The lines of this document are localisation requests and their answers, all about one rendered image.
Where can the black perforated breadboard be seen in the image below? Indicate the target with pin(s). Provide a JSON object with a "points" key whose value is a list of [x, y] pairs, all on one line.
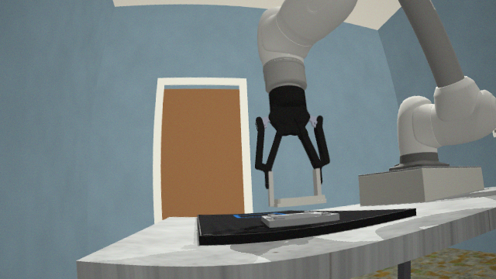
{"points": [[253, 230]]}

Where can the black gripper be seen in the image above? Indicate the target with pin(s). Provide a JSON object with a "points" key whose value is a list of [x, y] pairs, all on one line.
{"points": [[289, 116]]}

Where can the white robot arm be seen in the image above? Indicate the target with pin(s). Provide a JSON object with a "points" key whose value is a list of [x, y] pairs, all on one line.
{"points": [[461, 113]]}

